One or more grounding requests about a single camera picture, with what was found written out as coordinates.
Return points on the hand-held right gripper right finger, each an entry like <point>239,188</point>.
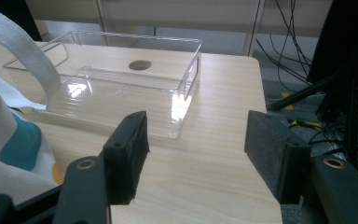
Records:
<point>270,149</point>

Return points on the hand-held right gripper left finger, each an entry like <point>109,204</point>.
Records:
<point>126,155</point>

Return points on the clear plastic box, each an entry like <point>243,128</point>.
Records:
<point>180,109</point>

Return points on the white and teal tote bag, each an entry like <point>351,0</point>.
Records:
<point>0,102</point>

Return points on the yellow floor tape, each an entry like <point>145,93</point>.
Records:
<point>287,101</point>

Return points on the black curtain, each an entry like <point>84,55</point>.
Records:
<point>348,37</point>
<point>21,12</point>

